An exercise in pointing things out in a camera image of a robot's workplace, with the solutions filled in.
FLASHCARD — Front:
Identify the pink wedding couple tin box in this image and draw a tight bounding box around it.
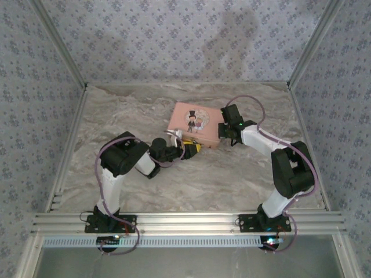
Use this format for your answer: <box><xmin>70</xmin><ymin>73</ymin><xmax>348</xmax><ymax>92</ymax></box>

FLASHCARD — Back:
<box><xmin>167</xmin><ymin>101</ymin><xmax>225</xmax><ymax>150</ymax></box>

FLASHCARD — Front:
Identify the left small control board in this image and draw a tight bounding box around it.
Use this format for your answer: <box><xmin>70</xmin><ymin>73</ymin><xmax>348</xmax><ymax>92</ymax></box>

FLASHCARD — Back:
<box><xmin>97</xmin><ymin>236</ymin><xmax>121</xmax><ymax>247</ymax></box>

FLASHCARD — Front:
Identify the small control board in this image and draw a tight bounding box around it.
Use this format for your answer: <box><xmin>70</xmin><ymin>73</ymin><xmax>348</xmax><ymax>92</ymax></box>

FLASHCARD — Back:
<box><xmin>97</xmin><ymin>236</ymin><xmax>121</xmax><ymax>247</ymax></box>
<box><xmin>260</xmin><ymin>236</ymin><xmax>283</xmax><ymax>250</ymax></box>

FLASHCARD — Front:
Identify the grey metal panel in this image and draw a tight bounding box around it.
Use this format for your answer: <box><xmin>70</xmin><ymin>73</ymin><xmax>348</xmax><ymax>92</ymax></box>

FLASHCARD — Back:
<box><xmin>37</xmin><ymin>247</ymin><xmax>347</xmax><ymax>278</ymax></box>

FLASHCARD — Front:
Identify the right small control board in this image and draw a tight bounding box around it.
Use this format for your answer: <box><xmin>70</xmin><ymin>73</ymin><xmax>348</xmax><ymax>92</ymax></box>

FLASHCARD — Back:
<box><xmin>260</xmin><ymin>236</ymin><xmax>283</xmax><ymax>250</ymax></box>

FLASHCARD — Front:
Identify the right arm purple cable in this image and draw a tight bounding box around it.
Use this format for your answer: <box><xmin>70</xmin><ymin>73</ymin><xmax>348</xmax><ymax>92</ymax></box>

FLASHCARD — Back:
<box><xmin>225</xmin><ymin>95</ymin><xmax>318</xmax><ymax>254</ymax></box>

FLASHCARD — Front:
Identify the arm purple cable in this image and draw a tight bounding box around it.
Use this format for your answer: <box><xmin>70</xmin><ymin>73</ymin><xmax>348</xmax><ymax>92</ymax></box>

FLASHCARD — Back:
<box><xmin>225</xmin><ymin>95</ymin><xmax>318</xmax><ymax>254</ymax></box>
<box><xmin>96</xmin><ymin>130</ymin><xmax>182</xmax><ymax>256</ymax></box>

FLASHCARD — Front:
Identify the wide aluminium base rail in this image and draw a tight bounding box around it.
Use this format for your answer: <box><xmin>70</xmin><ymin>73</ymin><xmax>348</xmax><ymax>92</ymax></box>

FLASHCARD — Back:
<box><xmin>30</xmin><ymin>212</ymin><xmax>347</xmax><ymax>234</ymax></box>

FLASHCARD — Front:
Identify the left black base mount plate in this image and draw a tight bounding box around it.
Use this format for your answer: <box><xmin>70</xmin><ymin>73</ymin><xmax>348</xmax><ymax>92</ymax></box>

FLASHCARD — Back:
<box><xmin>84</xmin><ymin>214</ymin><xmax>137</xmax><ymax>233</ymax></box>

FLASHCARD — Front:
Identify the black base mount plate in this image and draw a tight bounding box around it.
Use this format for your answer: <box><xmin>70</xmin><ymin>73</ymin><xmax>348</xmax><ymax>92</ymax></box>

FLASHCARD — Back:
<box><xmin>238</xmin><ymin>213</ymin><xmax>292</xmax><ymax>232</ymax></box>
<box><xmin>84</xmin><ymin>214</ymin><xmax>137</xmax><ymax>233</ymax></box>

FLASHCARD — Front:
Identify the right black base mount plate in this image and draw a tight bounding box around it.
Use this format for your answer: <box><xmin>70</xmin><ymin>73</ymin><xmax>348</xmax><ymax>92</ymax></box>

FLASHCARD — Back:
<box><xmin>238</xmin><ymin>213</ymin><xmax>292</xmax><ymax>232</ymax></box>

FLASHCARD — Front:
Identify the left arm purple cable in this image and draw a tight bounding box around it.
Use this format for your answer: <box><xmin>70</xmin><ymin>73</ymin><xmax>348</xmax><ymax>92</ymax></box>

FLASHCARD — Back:
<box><xmin>96</xmin><ymin>130</ymin><xmax>182</xmax><ymax>256</ymax></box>

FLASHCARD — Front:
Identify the white slotted cable duct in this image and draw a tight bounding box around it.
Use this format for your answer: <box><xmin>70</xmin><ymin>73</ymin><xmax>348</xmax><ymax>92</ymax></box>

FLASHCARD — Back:
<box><xmin>42</xmin><ymin>235</ymin><xmax>279</xmax><ymax>248</ymax></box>

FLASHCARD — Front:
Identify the aluminium frame post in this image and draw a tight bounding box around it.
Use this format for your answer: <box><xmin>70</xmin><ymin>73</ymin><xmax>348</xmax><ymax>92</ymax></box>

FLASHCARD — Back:
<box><xmin>28</xmin><ymin>0</ymin><xmax>89</xmax><ymax>89</ymax></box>
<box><xmin>286</xmin><ymin>0</ymin><xmax>347</xmax><ymax>87</ymax></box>

